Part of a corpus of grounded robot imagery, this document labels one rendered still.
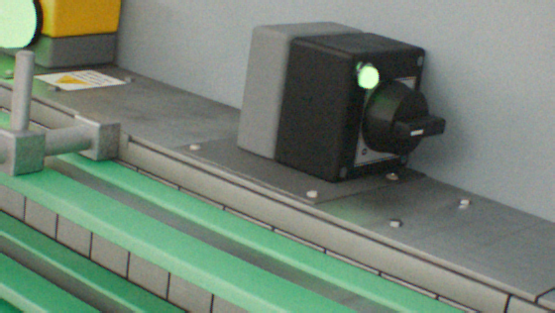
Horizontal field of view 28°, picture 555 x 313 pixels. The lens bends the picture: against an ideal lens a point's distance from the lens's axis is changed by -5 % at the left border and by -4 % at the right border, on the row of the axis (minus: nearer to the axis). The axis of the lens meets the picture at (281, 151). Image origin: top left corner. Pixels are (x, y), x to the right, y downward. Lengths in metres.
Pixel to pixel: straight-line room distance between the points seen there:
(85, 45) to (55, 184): 0.24
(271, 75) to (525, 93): 0.16
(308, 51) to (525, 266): 0.19
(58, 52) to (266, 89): 0.23
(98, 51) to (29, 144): 0.23
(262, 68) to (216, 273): 0.17
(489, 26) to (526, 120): 0.06
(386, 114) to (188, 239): 0.14
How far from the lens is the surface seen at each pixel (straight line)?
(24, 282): 0.74
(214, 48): 0.86
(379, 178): 0.72
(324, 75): 0.69
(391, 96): 0.69
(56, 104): 0.80
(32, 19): 0.89
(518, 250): 0.64
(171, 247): 0.62
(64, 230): 0.81
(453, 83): 0.74
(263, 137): 0.72
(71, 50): 0.90
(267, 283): 0.59
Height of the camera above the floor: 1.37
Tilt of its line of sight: 49 degrees down
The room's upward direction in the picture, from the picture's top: 101 degrees counter-clockwise
